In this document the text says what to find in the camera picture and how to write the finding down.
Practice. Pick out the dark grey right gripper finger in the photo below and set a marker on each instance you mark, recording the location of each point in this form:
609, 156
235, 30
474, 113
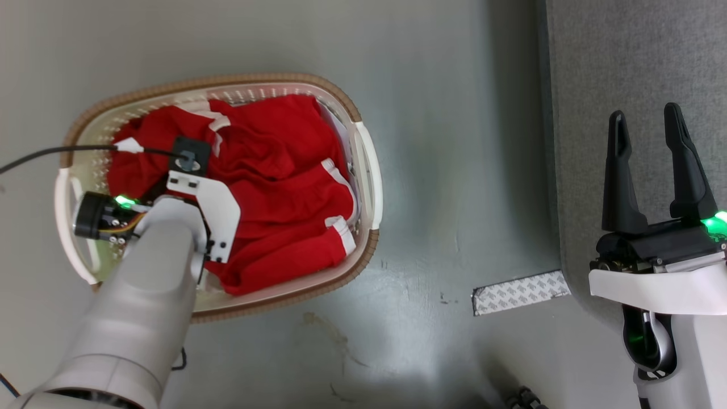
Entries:
620, 187
690, 182

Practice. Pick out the white laundry basket brown rim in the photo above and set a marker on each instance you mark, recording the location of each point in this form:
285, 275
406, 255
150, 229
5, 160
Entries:
366, 170

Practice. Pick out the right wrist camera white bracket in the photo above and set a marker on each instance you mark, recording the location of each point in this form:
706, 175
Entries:
664, 287

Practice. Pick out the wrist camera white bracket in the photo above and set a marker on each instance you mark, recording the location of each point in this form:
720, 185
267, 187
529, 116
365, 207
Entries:
664, 287
218, 210

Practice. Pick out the red garment with white trim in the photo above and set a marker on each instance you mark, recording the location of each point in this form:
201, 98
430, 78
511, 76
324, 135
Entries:
278, 170

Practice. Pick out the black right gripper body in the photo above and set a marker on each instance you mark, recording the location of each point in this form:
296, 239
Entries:
659, 244

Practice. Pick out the grey fabric sofa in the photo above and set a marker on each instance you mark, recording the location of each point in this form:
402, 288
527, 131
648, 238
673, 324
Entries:
625, 68

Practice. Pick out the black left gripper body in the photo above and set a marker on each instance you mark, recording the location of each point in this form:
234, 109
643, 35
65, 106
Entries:
96, 216

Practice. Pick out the grey and white right robot arm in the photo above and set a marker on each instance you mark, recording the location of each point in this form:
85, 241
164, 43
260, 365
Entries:
693, 358

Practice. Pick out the grey and white left robot arm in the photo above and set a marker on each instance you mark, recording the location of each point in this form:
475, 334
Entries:
142, 318

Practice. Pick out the grey patterned floor tape patch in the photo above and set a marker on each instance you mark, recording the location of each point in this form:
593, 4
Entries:
519, 292

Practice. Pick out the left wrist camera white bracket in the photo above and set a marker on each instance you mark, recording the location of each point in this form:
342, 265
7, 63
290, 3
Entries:
218, 210

